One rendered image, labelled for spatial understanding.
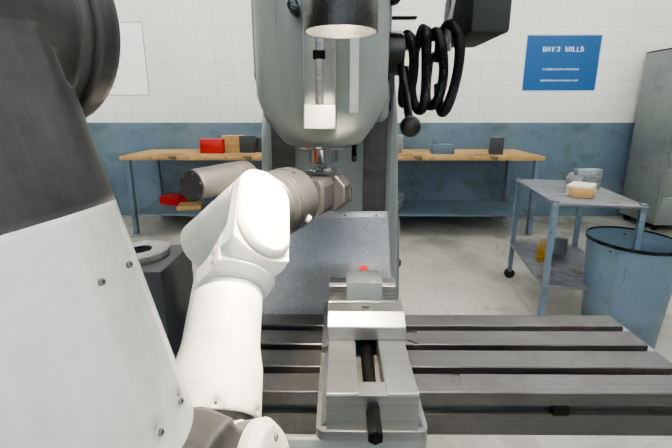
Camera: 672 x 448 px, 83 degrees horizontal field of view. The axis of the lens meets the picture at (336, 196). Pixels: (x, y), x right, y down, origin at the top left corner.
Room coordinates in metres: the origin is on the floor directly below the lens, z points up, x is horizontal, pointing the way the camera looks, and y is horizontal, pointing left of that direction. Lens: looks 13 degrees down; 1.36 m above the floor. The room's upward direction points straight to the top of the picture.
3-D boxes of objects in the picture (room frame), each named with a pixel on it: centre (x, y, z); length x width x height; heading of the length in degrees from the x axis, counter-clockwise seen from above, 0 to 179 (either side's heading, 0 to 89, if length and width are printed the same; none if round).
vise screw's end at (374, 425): (0.40, -0.05, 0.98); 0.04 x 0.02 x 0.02; 0
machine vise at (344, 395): (0.59, -0.05, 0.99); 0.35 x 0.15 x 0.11; 0
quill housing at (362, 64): (0.63, 0.02, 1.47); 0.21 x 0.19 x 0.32; 90
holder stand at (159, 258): (0.60, 0.38, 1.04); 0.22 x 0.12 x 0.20; 89
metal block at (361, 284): (0.62, -0.05, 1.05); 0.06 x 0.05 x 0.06; 90
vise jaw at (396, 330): (0.56, -0.05, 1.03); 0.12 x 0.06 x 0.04; 90
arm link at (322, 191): (0.54, 0.06, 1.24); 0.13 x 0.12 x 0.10; 67
